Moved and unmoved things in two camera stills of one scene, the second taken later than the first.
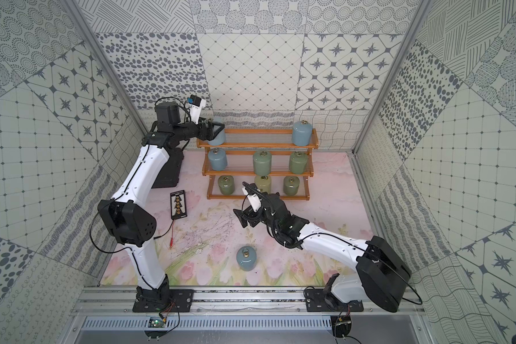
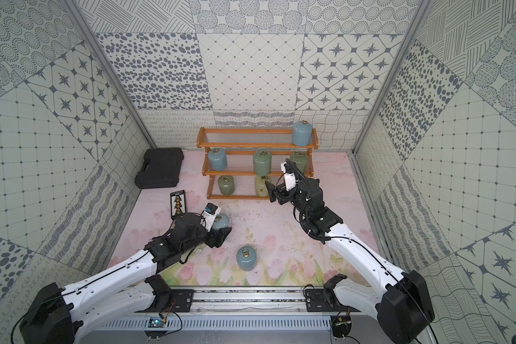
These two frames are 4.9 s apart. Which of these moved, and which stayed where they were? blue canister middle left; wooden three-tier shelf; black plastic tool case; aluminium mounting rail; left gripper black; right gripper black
Moved: left gripper black; right gripper black
Stayed: wooden three-tier shelf; blue canister middle left; black plastic tool case; aluminium mounting rail
